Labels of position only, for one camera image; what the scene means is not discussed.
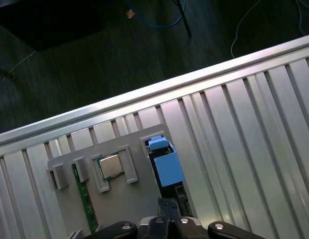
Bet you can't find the green RAM stick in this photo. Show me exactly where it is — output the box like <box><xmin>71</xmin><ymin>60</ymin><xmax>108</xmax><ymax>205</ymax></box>
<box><xmin>72</xmin><ymin>164</ymin><xmax>99</xmax><ymax>232</ymax></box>

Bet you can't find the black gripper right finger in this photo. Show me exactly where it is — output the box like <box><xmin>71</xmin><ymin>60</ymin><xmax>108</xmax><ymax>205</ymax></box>
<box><xmin>169</xmin><ymin>198</ymin><xmax>266</xmax><ymax>239</ymax></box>

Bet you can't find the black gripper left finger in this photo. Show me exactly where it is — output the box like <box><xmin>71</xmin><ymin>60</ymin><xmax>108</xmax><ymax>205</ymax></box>
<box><xmin>88</xmin><ymin>198</ymin><xmax>170</xmax><ymax>239</ymax></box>

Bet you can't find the grey parts rack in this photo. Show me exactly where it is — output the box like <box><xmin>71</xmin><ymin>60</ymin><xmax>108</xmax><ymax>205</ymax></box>
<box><xmin>46</xmin><ymin>123</ymin><xmax>195</xmax><ymax>239</ymax></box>

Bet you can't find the hard disk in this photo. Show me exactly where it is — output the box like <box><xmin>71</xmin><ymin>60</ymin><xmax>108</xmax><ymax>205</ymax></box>
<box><xmin>144</xmin><ymin>135</ymin><xmax>192</xmax><ymax>217</ymax></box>

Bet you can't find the white floor cable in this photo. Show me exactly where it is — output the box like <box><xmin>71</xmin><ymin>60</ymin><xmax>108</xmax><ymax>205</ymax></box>
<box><xmin>295</xmin><ymin>0</ymin><xmax>307</xmax><ymax>34</ymax></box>
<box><xmin>230</xmin><ymin>0</ymin><xmax>262</xmax><ymax>58</ymax></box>

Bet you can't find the black stand leg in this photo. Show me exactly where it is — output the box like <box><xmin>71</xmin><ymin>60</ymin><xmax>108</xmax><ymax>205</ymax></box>
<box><xmin>173</xmin><ymin>0</ymin><xmax>192</xmax><ymax>38</ymax></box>

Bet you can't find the black box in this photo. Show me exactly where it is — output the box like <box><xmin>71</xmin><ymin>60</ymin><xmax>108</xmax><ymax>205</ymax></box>
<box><xmin>0</xmin><ymin>0</ymin><xmax>108</xmax><ymax>52</ymax></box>

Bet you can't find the blue floor cable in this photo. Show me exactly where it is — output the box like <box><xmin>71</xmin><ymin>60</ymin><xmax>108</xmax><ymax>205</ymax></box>
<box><xmin>124</xmin><ymin>0</ymin><xmax>185</xmax><ymax>28</ymax></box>

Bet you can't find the silver CPU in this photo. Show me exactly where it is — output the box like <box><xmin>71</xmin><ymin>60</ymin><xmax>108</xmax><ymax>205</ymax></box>
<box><xmin>98</xmin><ymin>154</ymin><xmax>124</xmax><ymax>179</ymax></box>

